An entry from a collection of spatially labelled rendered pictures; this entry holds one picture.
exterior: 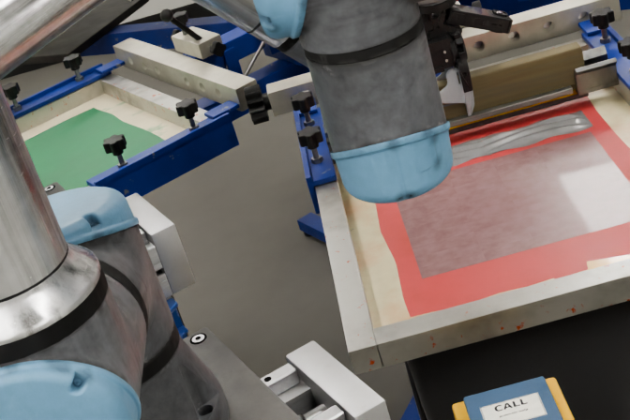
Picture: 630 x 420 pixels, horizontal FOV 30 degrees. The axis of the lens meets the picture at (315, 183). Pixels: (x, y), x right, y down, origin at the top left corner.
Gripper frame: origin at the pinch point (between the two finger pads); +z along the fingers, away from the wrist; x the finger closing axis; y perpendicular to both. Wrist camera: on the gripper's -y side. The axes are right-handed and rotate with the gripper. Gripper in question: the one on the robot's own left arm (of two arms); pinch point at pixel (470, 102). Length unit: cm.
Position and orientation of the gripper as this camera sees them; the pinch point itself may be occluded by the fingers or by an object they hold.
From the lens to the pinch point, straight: 204.1
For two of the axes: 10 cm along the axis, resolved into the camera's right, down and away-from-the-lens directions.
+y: -9.6, 2.7, 0.4
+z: 2.6, 8.6, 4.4
